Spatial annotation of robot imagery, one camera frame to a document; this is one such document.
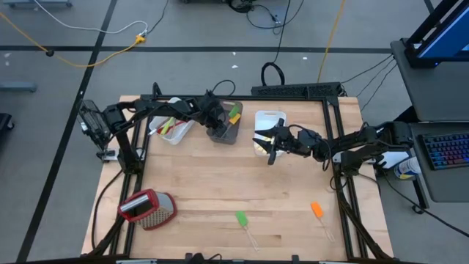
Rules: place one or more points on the silver bracket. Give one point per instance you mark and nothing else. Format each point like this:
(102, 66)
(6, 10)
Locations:
(331, 262)
(135, 262)

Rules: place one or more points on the white plastic bin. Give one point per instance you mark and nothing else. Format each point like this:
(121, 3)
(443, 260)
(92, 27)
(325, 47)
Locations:
(179, 133)
(267, 119)

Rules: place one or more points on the red box grater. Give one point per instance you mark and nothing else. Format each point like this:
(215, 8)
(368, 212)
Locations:
(150, 216)

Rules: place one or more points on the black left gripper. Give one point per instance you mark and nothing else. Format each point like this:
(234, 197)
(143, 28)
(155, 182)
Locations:
(212, 110)

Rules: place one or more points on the backlit keyboard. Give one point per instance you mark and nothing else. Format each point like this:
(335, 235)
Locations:
(450, 150)

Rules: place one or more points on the black perforated computer case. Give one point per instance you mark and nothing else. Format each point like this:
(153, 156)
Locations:
(293, 89)

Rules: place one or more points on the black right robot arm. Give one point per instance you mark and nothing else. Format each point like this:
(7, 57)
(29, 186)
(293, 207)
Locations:
(359, 141)

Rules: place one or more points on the white wipes canister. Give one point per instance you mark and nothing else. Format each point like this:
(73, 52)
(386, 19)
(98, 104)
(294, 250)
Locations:
(406, 168)

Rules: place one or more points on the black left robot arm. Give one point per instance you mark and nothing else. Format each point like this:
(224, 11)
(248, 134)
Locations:
(126, 154)

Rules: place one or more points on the white paper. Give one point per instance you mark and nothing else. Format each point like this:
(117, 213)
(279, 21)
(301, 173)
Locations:
(397, 159)

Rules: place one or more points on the green silicone spoon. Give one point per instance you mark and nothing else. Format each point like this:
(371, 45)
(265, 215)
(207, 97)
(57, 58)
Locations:
(168, 125)

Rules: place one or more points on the grey stand foot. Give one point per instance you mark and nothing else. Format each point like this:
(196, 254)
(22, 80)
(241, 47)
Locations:
(18, 87)
(36, 3)

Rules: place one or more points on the red utensil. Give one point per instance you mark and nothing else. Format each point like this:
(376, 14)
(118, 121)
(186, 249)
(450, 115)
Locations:
(177, 126)

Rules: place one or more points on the black mesh box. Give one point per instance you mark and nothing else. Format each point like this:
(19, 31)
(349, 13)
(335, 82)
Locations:
(91, 121)

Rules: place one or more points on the large monitor on stand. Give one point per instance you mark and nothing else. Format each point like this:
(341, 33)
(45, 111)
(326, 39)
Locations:
(447, 40)

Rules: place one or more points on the grey keyboard desk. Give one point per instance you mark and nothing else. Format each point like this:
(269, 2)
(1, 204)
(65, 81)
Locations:
(439, 187)

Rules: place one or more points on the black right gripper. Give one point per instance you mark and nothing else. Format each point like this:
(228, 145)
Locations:
(297, 143)

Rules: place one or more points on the black aluminium frame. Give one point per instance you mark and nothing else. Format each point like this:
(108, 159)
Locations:
(331, 100)

